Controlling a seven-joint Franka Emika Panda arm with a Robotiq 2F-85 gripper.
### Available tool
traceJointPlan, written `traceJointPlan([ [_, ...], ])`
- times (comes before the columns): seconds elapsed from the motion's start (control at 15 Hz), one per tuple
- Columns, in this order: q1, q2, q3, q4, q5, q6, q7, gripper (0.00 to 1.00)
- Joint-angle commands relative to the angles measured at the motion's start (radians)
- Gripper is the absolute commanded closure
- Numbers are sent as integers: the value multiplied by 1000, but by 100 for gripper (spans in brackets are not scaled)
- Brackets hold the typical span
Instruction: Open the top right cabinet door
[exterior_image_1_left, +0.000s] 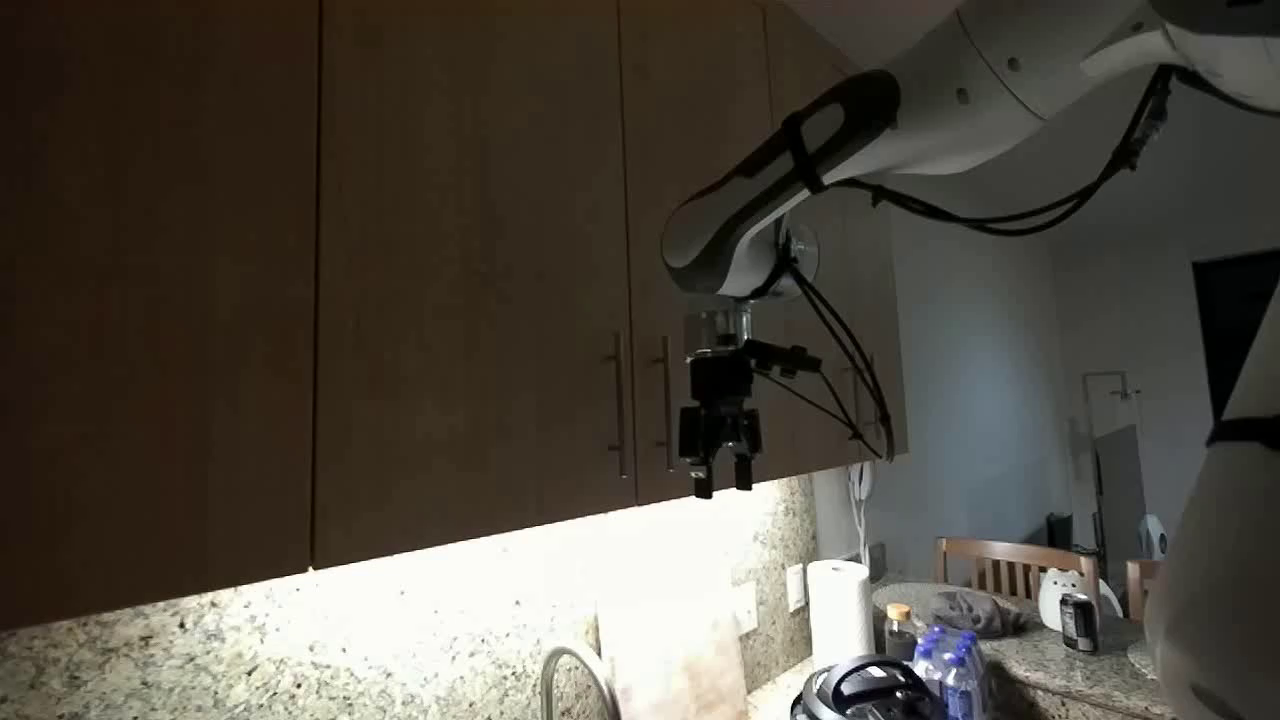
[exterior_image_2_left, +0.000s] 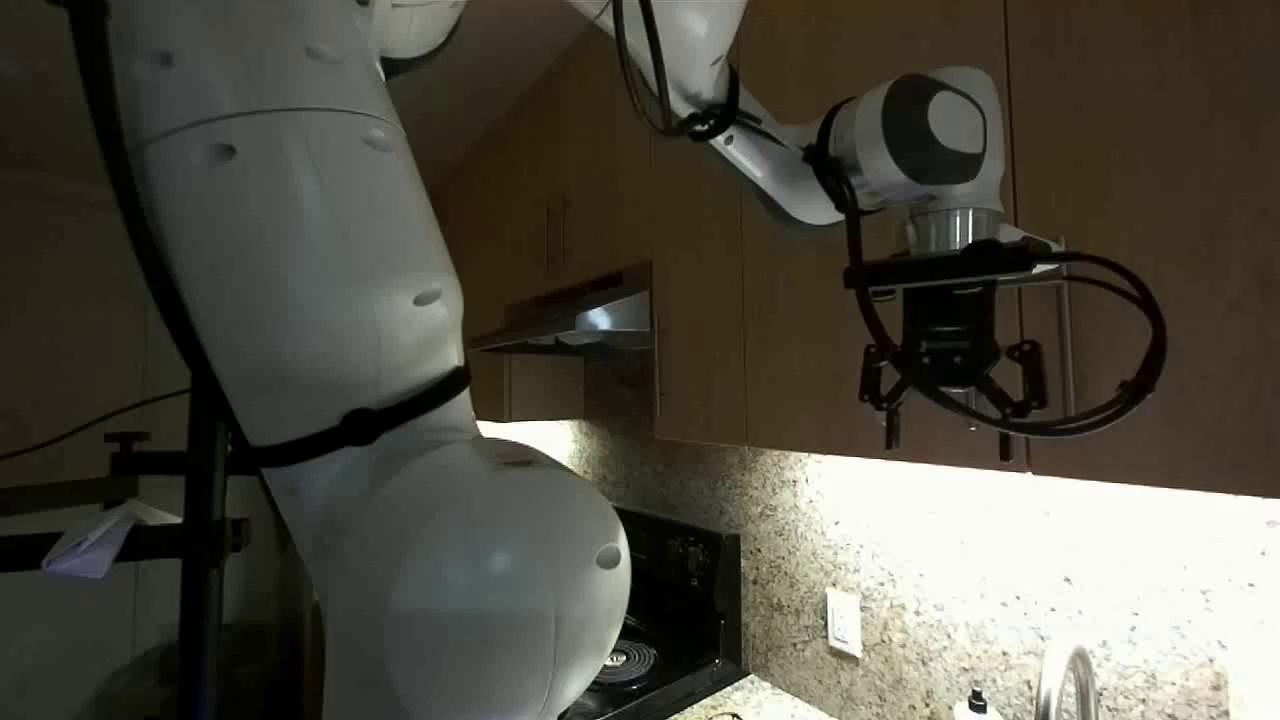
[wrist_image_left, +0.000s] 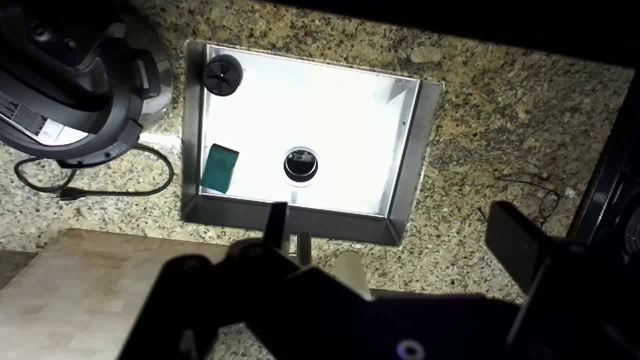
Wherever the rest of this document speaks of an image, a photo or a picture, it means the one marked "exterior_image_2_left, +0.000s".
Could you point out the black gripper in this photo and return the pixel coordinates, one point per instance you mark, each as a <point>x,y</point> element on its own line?
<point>952,335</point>

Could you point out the wooden cabinet door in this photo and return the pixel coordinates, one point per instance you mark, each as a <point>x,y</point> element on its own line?
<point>692,335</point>
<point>507,227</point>
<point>1201,203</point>
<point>786,345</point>
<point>602,203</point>

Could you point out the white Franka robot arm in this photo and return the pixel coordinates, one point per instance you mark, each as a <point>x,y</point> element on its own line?
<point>265,267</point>

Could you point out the wooden upper cabinets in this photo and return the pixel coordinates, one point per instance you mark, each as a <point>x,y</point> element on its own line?
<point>1160,350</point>

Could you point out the chrome arched faucet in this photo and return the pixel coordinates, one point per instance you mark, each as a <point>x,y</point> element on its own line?
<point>1045,686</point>

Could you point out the black stove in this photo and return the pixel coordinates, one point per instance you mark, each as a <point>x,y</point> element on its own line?
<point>692,601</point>

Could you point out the stainless steel range hood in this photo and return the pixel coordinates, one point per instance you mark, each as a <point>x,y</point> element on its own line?
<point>586,320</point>

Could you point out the round stove burner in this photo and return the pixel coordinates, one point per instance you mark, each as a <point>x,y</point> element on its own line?
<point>626,662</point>

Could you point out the white paper piece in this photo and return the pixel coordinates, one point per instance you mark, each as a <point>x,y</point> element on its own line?
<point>95,545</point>

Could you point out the white wall outlet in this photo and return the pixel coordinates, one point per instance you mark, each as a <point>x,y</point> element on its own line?
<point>847,622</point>

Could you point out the black camera stand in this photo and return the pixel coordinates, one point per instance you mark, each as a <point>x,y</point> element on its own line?
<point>200,601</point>

